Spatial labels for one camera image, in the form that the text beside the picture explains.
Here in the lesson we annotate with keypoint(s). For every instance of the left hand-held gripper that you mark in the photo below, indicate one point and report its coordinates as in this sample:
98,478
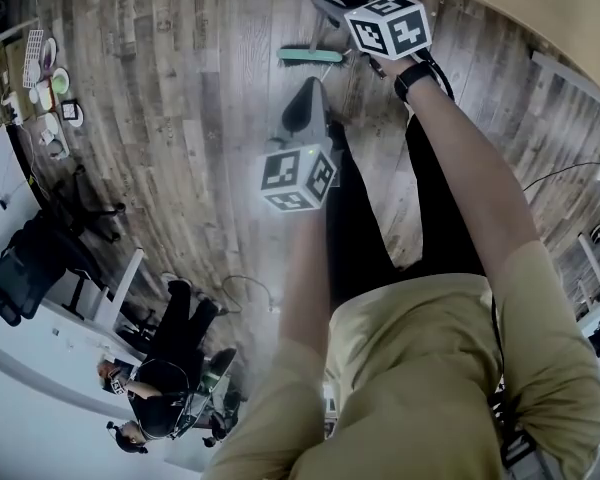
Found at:
282,170

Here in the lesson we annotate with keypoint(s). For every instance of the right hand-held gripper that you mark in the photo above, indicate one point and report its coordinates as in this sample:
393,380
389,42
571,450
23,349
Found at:
390,33

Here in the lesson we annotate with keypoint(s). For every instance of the person's right forearm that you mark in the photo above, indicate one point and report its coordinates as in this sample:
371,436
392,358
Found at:
460,168

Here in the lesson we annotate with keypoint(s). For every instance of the person's left forearm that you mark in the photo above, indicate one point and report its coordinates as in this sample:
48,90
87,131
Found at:
305,278

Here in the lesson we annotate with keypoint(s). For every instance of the black wristwatch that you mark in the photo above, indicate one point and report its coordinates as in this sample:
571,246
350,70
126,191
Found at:
415,80

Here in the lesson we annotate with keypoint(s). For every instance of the person's black trousers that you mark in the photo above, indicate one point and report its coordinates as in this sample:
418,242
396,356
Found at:
360,228

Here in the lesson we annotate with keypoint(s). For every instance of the white plate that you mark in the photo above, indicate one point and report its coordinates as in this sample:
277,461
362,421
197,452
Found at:
81,118
51,124

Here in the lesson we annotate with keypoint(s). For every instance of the green bowl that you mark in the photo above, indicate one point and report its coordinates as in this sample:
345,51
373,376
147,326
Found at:
61,82

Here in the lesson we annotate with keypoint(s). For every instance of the grey round object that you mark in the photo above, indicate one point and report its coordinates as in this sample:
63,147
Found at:
58,148

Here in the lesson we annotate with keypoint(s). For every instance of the beige container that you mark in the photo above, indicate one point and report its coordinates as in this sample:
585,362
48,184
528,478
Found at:
44,93

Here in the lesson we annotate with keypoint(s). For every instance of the purple plate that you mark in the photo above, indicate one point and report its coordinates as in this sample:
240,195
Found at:
51,53

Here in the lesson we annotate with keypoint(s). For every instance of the person's beige shirt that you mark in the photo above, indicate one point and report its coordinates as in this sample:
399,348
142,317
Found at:
420,368

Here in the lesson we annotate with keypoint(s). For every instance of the white grid tray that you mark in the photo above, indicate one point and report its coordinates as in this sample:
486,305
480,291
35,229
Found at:
33,58

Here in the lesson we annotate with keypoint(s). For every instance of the wooden crate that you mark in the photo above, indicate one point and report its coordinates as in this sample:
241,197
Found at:
10,68

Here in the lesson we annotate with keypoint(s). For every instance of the black office chair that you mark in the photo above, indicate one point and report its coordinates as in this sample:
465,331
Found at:
25,268

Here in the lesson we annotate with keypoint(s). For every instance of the black square frame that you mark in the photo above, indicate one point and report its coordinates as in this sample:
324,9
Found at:
70,109

